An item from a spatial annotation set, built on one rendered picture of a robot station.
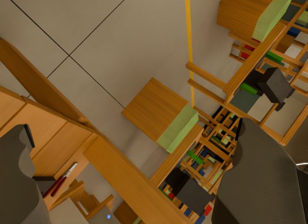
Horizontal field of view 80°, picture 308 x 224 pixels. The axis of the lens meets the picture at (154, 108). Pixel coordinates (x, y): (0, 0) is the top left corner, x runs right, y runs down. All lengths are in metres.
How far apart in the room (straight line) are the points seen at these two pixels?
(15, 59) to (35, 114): 0.72
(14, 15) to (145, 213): 1.20
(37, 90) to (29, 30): 0.52
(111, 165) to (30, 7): 1.04
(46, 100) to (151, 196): 0.60
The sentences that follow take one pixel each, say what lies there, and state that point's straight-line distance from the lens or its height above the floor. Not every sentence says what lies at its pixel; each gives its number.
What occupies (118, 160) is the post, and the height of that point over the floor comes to 1.00.
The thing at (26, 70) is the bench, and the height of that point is 0.33.
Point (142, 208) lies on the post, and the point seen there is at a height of 1.17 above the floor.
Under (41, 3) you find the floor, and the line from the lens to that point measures 1.41.
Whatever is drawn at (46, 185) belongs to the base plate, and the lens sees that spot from 0.73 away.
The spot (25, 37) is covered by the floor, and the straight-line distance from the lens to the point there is 1.43.
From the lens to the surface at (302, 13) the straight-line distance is 6.29.
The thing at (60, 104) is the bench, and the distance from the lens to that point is 0.88.
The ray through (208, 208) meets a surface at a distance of 7.22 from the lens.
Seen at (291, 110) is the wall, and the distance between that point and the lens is 11.79.
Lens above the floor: 1.24
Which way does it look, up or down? 22 degrees down
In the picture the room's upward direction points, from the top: 128 degrees clockwise
